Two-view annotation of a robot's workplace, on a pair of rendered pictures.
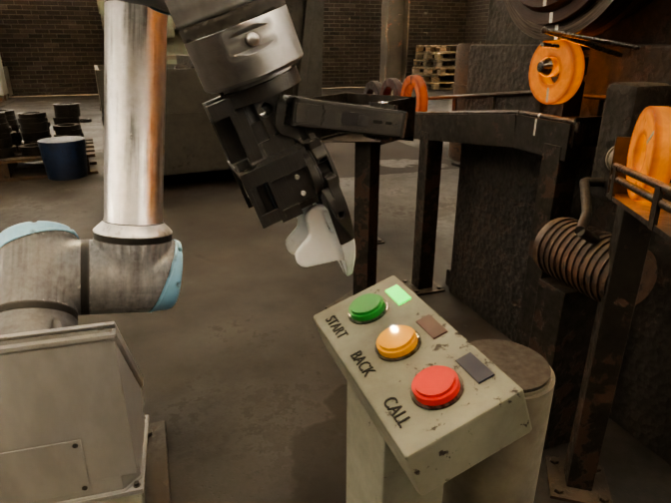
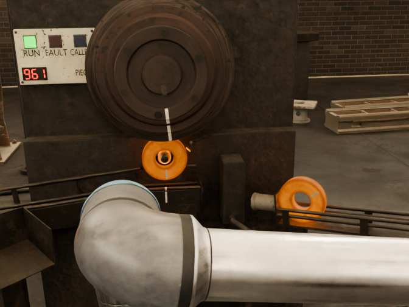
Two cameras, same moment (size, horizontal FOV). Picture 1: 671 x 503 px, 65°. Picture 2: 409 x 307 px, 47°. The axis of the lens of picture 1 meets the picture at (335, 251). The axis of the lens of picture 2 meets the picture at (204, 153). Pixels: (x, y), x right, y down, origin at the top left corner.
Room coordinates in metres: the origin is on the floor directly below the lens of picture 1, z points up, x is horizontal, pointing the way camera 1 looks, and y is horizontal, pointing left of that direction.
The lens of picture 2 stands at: (0.84, 0.94, 1.34)
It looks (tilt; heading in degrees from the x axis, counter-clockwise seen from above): 19 degrees down; 284
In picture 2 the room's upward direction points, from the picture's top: 1 degrees counter-clockwise
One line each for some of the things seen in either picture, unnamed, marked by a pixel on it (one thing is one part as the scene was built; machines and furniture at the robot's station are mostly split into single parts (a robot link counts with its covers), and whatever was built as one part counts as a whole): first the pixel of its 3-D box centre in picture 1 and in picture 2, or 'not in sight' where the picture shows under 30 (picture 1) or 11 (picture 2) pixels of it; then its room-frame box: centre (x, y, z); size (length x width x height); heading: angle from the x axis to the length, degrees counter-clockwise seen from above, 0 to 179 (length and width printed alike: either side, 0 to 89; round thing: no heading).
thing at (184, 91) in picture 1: (184, 119); not in sight; (3.69, 1.04, 0.39); 1.03 x 0.83 x 0.79; 114
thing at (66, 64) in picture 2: not in sight; (57, 56); (1.69, -0.51, 1.15); 0.26 x 0.02 x 0.18; 20
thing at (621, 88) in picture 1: (629, 143); (231, 188); (1.11, -0.62, 0.68); 0.11 x 0.08 x 0.24; 110
